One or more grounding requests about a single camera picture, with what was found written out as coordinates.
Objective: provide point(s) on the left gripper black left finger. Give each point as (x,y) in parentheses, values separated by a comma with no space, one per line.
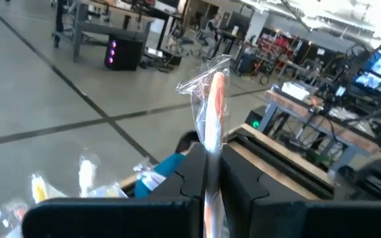
(190,178)

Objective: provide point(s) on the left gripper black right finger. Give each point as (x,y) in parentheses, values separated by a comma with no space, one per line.
(240,185)

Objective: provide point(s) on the teal plastic bin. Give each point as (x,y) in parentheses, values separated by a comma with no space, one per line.
(167,167)

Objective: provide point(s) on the black green-lit box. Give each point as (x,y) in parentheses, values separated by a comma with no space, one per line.
(255,119)

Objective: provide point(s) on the white box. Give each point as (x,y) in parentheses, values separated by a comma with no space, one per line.
(298,91)

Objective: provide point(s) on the person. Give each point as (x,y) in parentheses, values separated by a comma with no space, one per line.
(215,26)

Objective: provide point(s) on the grey steel workbench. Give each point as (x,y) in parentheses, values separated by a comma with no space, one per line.
(111,31)

